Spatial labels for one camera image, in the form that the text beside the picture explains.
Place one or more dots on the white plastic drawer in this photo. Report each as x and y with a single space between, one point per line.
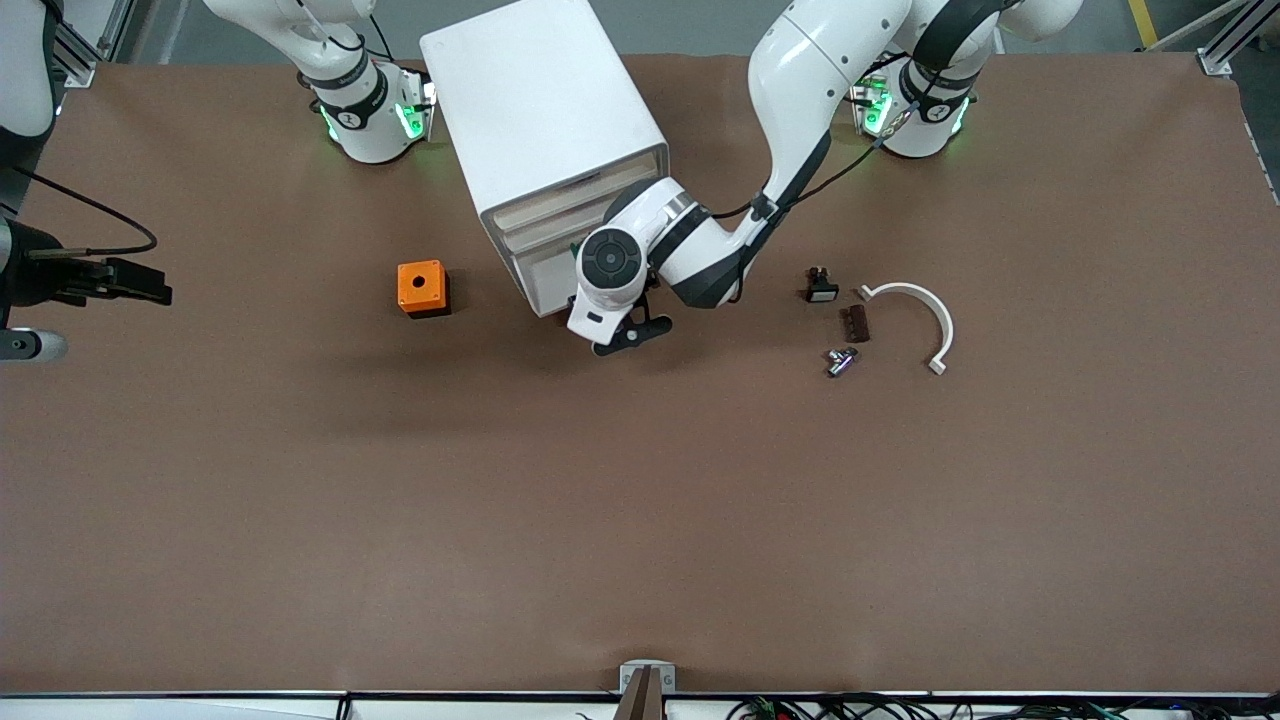
550 285
545 228
550 205

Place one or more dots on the white curved plastic clip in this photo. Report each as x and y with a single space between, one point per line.
903 287

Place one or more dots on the orange button enclosure box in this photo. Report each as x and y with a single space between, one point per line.
420 283

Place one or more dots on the silver metal connector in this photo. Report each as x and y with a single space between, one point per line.
842 362

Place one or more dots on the aluminium frame profile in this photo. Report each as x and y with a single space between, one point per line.
118 25
1225 50
80 70

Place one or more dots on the black switch white face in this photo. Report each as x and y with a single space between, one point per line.
822 288

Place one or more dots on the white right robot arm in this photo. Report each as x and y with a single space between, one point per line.
365 125

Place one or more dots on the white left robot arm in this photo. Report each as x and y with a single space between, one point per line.
800 80

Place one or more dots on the white drawer cabinet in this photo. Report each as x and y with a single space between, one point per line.
540 100

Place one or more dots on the white table edge rail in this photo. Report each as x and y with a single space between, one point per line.
200 708

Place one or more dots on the brown post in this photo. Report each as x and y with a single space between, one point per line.
645 700

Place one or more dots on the brown terminal block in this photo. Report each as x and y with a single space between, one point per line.
858 324

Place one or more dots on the grey metal bracket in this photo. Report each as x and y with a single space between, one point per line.
625 672

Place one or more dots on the brown table mat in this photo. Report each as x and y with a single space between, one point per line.
600 550

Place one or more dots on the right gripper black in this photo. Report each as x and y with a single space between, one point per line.
37 276

